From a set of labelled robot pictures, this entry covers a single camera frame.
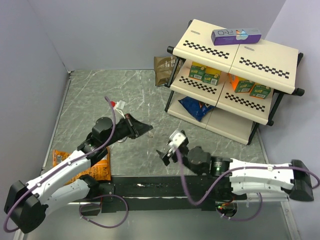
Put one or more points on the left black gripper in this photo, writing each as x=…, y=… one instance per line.
x=135, y=128

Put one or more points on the green box far right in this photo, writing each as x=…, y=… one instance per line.
x=260, y=91

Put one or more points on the orange chips bag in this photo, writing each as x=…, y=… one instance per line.
x=101, y=171

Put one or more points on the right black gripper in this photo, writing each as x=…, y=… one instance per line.
x=165, y=157

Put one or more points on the green box far left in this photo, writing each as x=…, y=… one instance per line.
x=197, y=71

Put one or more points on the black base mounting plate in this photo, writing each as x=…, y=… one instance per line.
x=163, y=192

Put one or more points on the orange green box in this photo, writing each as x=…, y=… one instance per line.
x=239, y=84

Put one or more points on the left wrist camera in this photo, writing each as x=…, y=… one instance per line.
x=118, y=107

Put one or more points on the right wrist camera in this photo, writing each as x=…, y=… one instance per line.
x=176, y=139

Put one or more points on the blue snack bag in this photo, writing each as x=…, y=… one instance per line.
x=197, y=109

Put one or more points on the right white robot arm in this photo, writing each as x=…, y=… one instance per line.
x=231, y=177

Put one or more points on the beige three-tier shelf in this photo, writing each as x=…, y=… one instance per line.
x=230, y=90

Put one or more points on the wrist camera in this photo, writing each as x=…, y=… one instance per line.
x=176, y=139
x=118, y=107

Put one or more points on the purple toothpaste box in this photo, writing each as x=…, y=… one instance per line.
x=236, y=36

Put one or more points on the brown foil pouch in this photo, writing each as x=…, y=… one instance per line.
x=163, y=67

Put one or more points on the brass padlock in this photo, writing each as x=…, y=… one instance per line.
x=122, y=140

